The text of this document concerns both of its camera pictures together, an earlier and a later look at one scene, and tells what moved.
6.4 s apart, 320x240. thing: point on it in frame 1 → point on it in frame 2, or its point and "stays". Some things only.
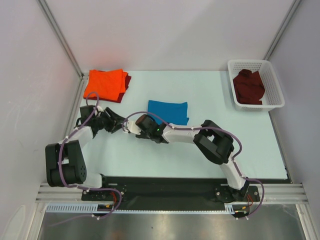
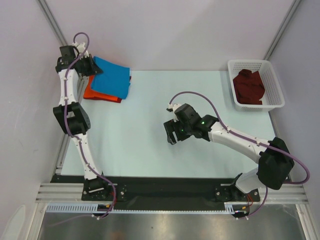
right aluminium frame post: [282, 29] stays
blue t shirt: [175, 113] → [114, 80]
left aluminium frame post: [51, 17] stays
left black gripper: [114, 125] → [93, 69]
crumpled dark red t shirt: [249, 87] stays
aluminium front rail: [277, 193] stays
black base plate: [176, 190] stays
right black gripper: [139, 133] → [169, 130]
